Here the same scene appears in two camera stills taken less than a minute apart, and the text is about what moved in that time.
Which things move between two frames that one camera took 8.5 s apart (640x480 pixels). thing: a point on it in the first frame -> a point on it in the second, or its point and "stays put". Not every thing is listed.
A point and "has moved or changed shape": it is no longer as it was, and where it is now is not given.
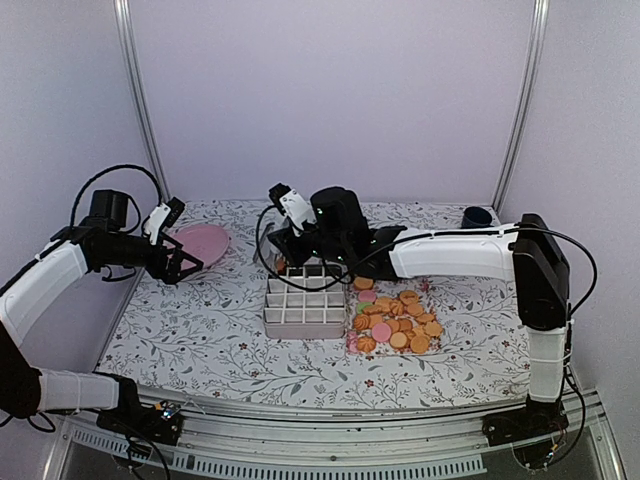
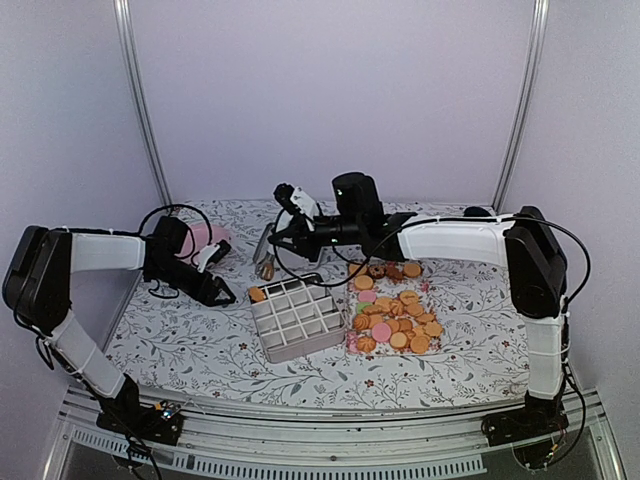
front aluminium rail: [335, 445] stays put
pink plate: [207, 243] stays put
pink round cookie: [381, 331] stays put
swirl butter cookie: [366, 344] stays put
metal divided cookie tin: [292, 313] has moved or changed shape
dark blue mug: [476, 217] stays put
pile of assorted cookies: [394, 318] stays put
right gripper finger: [280, 238] stays put
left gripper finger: [185, 273] -> [221, 302]
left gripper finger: [177, 246] -> [225, 288]
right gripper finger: [292, 265] -> [293, 247]
